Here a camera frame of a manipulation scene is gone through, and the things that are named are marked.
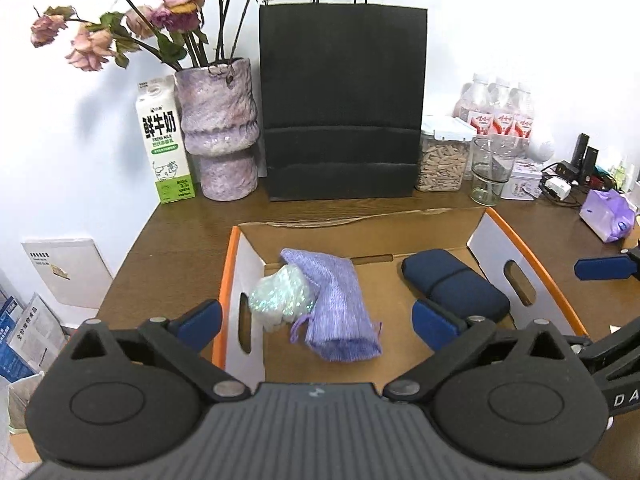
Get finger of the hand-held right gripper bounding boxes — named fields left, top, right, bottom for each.
left=574, top=247, right=640, bottom=282
left=570, top=316, right=640, bottom=380

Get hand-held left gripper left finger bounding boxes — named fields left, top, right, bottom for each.
left=65, top=299, right=252, bottom=404

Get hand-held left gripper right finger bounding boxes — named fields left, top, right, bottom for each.
left=383, top=298, right=582, bottom=404

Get orange-edged cardboard box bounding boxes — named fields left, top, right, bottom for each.
left=212, top=206, right=590, bottom=386

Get navy glasses case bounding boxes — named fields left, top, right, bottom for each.
left=402, top=249, right=511, bottom=323

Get purple tissue pack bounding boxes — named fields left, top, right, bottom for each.
left=580, top=189, right=636, bottom=243

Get iridescent white pouch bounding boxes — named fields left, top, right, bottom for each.
left=248, top=265, right=317, bottom=333

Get white charger plug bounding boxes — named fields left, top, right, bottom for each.
left=542, top=176, right=572, bottom=201

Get small cosmetic bottles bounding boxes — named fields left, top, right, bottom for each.
left=612, top=160, right=637, bottom=192

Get purple fabric pouch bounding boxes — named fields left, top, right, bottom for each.
left=280, top=248, right=383, bottom=362

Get black power adapters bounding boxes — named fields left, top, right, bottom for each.
left=556, top=133, right=601, bottom=186

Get white printed tin box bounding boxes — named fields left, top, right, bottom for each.
left=500, top=158, right=543, bottom=202

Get white round device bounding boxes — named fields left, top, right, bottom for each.
left=527, top=137, right=556, bottom=163

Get clear glass cup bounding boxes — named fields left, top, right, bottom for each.
left=470, top=136, right=518, bottom=207

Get clear seed container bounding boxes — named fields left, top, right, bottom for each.
left=415, top=116, right=477, bottom=192

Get clear red-label water bottle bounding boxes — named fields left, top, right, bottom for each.
left=452, top=72, right=493, bottom=126
left=507, top=82, right=535, bottom=157
left=487, top=76, right=516, bottom=137

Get stack of printed papers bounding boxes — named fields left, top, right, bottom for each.
left=0, top=285, right=68, bottom=386

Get white green milk carton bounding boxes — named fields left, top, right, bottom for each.
left=135, top=76, right=197, bottom=206

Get purple ceramic vase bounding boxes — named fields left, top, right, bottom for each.
left=174, top=57, right=261, bottom=202

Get black paper bag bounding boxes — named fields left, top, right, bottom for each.
left=258, top=0, right=429, bottom=202

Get white booklet against wall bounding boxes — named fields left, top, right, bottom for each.
left=21, top=238, right=115, bottom=309

